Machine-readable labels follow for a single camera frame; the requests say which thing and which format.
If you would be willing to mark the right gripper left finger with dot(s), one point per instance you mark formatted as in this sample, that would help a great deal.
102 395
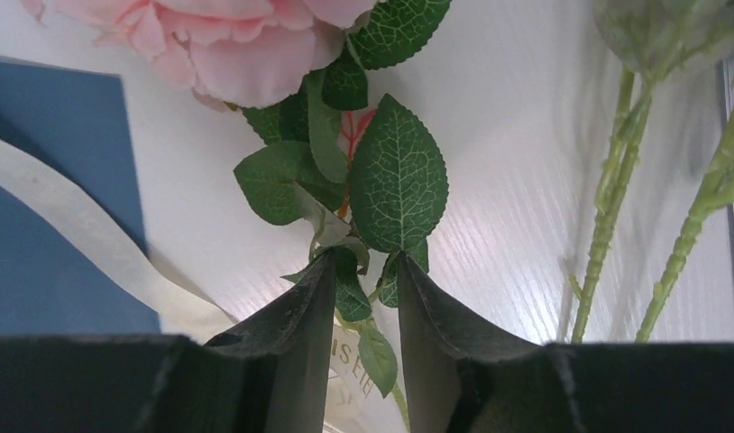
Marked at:
284 349

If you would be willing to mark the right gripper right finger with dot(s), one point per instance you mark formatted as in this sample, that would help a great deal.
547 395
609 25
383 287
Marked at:
461 372

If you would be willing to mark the cream ribbon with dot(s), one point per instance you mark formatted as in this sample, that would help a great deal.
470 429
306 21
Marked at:
197 387

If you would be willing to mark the blue wrapping paper sheet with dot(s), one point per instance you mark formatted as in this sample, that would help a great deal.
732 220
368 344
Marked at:
76 124

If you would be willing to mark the pale pink fake flower stem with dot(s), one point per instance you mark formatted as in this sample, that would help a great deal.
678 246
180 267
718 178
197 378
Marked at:
652 40

